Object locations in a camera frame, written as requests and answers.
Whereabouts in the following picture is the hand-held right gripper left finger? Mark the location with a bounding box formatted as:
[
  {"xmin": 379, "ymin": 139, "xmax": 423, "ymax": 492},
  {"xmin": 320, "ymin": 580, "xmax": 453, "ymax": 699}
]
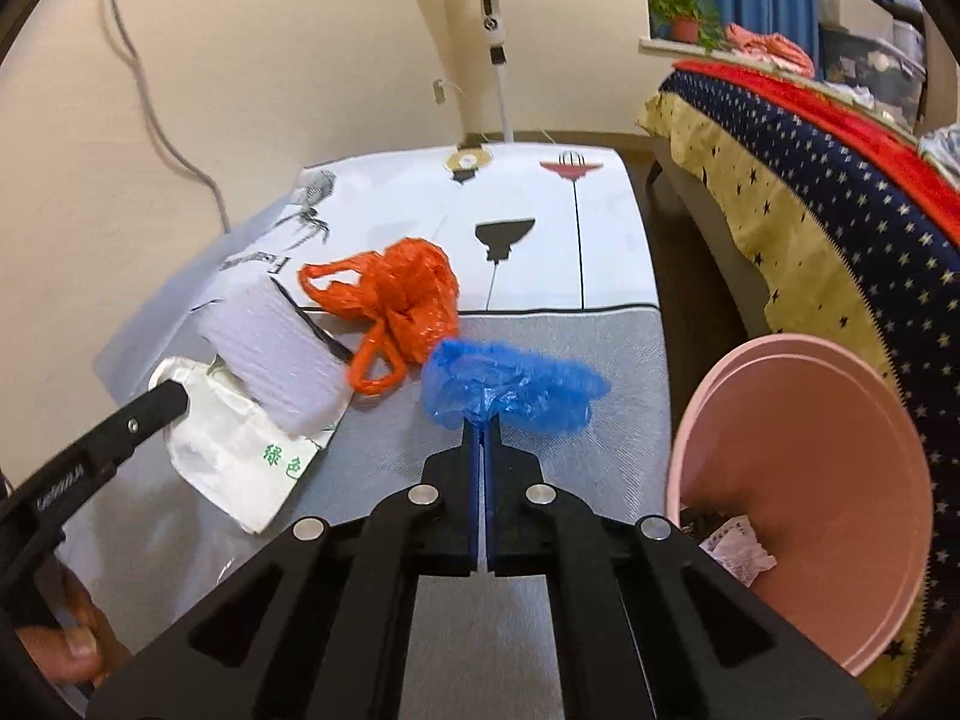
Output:
[{"xmin": 86, "ymin": 420, "xmax": 481, "ymax": 720}]

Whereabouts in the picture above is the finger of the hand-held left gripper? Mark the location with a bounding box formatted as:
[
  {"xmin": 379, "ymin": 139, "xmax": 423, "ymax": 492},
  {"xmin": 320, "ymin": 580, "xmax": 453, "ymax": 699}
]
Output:
[{"xmin": 81, "ymin": 379, "xmax": 190, "ymax": 479}]

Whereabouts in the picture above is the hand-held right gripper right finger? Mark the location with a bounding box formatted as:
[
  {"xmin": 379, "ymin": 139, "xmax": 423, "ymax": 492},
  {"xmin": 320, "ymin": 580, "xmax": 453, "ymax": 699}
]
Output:
[{"xmin": 480, "ymin": 420, "xmax": 878, "ymax": 720}]

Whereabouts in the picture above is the white paper bag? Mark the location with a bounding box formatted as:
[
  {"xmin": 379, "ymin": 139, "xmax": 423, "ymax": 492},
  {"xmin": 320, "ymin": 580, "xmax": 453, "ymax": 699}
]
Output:
[{"xmin": 148, "ymin": 356, "xmax": 350, "ymax": 535}]

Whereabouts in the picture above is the blue plastic bag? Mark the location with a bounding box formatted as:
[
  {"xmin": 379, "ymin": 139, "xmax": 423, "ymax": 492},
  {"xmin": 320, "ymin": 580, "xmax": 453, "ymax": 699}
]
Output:
[{"xmin": 420, "ymin": 337, "xmax": 612, "ymax": 436}]

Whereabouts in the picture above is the purple foam net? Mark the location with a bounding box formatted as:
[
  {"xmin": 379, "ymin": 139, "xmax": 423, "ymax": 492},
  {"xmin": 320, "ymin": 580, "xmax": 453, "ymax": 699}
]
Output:
[{"xmin": 196, "ymin": 274, "xmax": 351, "ymax": 436}]

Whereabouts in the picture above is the orange plastic bag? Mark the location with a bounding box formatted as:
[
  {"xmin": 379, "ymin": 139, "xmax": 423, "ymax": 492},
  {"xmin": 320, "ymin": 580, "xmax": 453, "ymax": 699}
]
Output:
[{"xmin": 298, "ymin": 238, "xmax": 462, "ymax": 396}]

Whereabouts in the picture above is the white paper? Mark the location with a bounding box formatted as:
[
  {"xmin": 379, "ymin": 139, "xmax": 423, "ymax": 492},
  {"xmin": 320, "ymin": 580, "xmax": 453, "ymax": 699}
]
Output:
[{"xmin": 699, "ymin": 514, "xmax": 779, "ymax": 586}]

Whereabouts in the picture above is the pink plastic bin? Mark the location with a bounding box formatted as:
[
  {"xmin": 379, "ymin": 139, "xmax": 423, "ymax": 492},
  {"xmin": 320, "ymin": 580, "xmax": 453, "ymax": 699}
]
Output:
[{"xmin": 666, "ymin": 334, "xmax": 935, "ymax": 676}]

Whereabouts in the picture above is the person's left hand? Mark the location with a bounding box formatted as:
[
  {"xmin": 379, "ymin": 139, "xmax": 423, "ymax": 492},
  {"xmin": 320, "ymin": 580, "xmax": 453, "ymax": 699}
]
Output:
[{"xmin": 13, "ymin": 562, "xmax": 132, "ymax": 691}]

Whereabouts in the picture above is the grey and white printed tablecloth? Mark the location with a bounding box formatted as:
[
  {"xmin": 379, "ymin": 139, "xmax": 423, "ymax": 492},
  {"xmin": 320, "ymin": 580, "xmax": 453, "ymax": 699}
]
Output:
[{"xmin": 52, "ymin": 144, "xmax": 680, "ymax": 720}]

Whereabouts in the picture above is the bed with starry blanket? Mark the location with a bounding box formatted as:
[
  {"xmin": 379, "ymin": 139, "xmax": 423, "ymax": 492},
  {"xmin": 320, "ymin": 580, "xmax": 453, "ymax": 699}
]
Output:
[{"xmin": 636, "ymin": 67, "xmax": 960, "ymax": 698}]

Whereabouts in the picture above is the white standing fan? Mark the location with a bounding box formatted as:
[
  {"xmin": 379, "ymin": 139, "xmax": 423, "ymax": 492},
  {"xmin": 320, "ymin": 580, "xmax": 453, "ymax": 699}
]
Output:
[{"xmin": 400, "ymin": 0, "xmax": 548, "ymax": 145}]

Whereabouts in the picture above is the potted green plant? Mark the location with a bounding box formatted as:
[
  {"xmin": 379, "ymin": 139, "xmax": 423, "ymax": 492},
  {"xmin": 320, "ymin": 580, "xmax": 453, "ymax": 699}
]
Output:
[{"xmin": 649, "ymin": 0, "xmax": 725, "ymax": 53}]

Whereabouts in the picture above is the red and gold blanket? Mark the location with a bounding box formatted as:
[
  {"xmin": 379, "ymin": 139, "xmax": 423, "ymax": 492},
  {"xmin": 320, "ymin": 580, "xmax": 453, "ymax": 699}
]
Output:
[{"xmin": 675, "ymin": 60, "xmax": 960, "ymax": 271}]

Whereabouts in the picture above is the pink folded cloth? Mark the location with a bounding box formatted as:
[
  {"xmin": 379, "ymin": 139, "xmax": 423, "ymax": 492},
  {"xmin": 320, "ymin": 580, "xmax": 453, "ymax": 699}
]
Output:
[{"xmin": 724, "ymin": 22, "xmax": 816, "ymax": 80}]

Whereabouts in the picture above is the clear plastic storage box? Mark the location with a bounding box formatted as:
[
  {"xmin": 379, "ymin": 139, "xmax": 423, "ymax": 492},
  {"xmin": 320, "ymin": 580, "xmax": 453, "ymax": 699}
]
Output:
[{"xmin": 817, "ymin": 19, "xmax": 923, "ymax": 125}]

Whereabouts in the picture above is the pale cardboard box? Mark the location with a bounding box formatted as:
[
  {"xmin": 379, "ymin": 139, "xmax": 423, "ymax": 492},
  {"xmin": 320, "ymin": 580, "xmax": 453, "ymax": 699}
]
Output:
[{"xmin": 814, "ymin": 0, "xmax": 897, "ymax": 35}]

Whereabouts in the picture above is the white wall cable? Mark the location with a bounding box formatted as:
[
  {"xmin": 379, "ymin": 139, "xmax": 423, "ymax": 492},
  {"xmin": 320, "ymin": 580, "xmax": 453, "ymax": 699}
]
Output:
[{"xmin": 94, "ymin": 0, "xmax": 233, "ymax": 233}]

